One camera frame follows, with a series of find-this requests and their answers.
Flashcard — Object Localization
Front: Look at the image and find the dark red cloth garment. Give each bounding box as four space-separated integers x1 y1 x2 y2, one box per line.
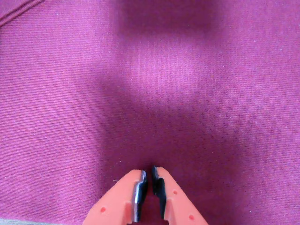
0 0 300 225

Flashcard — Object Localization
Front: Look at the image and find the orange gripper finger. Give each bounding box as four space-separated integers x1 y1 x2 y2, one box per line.
85 169 149 225
151 165 208 225

